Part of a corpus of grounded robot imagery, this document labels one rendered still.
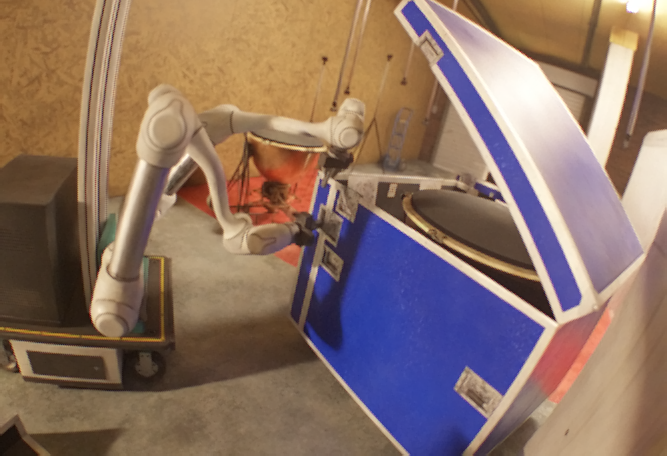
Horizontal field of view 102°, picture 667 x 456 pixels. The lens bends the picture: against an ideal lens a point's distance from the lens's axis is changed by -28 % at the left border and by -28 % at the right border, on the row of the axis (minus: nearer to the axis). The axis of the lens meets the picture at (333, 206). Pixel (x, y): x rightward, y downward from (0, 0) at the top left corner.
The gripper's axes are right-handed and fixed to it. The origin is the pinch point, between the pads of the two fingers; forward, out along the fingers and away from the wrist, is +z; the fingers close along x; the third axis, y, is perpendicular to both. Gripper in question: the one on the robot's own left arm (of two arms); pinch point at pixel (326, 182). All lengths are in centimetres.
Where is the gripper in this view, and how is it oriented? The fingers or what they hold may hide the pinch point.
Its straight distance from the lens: 161.3
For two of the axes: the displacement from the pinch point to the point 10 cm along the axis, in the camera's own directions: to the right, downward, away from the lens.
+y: -4.9, -5.4, 6.8
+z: -3.1, 8.4, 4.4
